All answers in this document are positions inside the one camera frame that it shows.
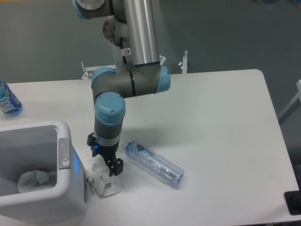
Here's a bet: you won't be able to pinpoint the white right base bracket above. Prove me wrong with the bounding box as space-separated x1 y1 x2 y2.
178 50 189 74

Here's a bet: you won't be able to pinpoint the white middle base bracket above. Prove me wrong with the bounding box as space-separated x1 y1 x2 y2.
159 55 166 65

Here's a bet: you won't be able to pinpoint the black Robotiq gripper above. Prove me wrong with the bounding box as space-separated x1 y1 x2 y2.
87 133 124 177

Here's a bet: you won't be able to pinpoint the clear plastic bottle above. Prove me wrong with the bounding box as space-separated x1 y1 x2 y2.
123 141 185 187

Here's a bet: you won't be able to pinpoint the white robot pedestal with flange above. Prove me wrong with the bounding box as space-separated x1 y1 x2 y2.
103 16 132 73

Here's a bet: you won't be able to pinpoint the white left base bracket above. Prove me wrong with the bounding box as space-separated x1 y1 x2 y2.
81 61 116 80

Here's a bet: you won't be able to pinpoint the black cable on pedestal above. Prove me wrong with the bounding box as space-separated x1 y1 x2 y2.
119 36 132 73

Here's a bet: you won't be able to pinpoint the white frame at right edge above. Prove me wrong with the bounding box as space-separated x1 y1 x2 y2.
278 80 301 125

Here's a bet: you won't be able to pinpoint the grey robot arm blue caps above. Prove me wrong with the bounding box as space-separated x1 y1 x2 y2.
72 0 171 176

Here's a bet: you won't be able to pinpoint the white paper trash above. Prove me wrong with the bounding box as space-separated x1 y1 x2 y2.
87 163 122 198

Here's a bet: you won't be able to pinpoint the blue labelled water bottle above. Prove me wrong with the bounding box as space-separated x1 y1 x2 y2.
0 81 23 117

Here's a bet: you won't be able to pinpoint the black clamp at table edge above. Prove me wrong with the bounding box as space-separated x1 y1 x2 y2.
284 190 301 216

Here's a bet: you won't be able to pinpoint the white plastic trash can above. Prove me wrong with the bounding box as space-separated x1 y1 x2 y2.
0 120 87 223

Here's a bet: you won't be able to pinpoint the white base bracket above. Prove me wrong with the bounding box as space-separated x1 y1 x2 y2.
159 55 166 65
178 50 189 74
81 61 116 80

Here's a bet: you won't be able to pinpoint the white tissue in bin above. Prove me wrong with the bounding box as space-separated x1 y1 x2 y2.
17 170 57 193

